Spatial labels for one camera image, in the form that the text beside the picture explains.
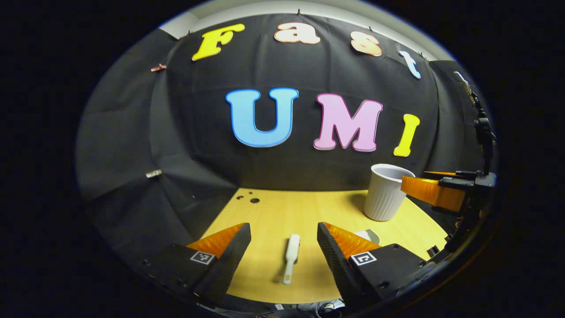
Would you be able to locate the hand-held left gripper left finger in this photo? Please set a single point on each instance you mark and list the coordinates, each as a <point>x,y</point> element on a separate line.
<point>231,260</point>

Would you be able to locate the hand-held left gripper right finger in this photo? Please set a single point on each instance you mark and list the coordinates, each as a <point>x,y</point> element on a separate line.
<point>337,265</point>

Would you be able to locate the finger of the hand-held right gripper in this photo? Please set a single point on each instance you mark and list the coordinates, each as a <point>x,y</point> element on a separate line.
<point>459,175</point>
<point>432,192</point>

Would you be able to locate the white ribbed garbage bin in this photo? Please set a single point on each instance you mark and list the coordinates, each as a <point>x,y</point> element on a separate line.
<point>386,194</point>

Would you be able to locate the small white broom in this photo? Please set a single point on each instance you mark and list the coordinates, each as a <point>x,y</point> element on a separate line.
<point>291,254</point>

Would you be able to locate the wooden desktop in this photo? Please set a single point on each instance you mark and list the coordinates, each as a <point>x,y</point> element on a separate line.
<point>273,212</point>

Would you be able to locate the black stand pole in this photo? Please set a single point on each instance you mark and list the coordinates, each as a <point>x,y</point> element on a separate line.
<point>484,137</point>

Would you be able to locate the silver metal clip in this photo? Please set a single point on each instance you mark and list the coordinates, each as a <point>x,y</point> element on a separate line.
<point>153,173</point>

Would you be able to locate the black backdrop cloth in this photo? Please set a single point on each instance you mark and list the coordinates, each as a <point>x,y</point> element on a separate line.
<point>198,132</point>

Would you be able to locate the copper clip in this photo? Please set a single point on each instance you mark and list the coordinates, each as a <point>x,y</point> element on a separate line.
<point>159,68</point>

